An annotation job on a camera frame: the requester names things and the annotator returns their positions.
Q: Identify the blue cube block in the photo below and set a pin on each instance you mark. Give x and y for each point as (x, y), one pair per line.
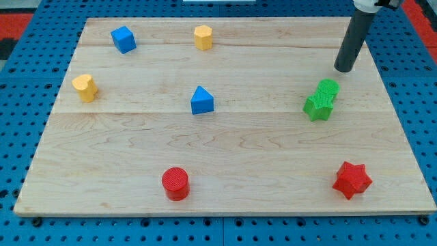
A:
(123, 39)

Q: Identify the green star block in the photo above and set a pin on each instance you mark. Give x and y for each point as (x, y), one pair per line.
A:
(319, 106)

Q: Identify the wooden board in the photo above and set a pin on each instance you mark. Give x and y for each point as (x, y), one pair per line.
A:
(256, 154)

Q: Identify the red cylinder block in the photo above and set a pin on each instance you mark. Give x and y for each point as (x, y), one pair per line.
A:
(176, 183)

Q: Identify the red star block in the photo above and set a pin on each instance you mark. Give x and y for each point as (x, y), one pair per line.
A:
(352, 179)

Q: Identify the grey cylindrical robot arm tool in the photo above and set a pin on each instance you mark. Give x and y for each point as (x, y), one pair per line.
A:
(353, 40)

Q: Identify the yellow heart block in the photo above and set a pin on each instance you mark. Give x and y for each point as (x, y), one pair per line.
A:
(85, 87)

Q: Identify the green cylinder block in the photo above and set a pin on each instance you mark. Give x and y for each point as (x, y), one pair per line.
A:
(329, 87)

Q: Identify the blue triangle block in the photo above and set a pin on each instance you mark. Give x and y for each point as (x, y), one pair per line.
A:
(202, 101)

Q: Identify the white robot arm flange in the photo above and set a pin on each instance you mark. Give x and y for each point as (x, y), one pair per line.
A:
(373, 6)

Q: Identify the yellow hexagon block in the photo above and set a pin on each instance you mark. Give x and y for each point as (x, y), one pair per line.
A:
(203, 37)

